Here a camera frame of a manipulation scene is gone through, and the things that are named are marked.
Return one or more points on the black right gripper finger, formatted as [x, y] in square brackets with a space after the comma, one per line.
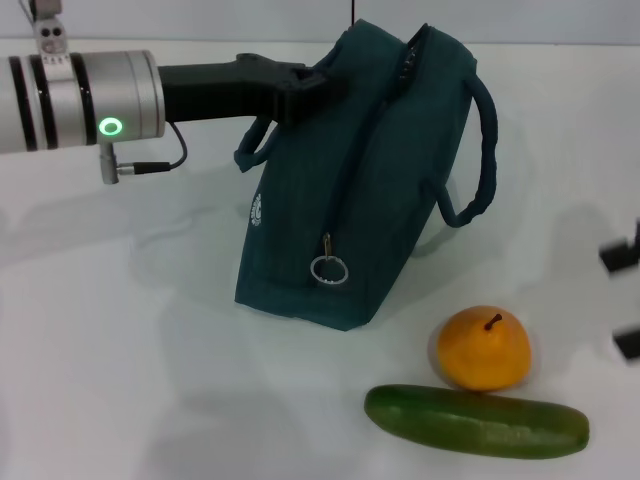
[622, 257]
[630, 342]

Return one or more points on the green cucumber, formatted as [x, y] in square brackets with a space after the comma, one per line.
[475, 425]

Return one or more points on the orange pear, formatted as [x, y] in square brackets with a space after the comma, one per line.
[480, 355]

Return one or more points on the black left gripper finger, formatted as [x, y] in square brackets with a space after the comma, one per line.
[310, 75]
[305, 107]

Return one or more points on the dark teal fabric lunch bag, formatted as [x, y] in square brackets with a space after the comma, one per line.
[360, 200]

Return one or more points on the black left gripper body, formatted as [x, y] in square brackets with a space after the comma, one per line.
[220, 92]

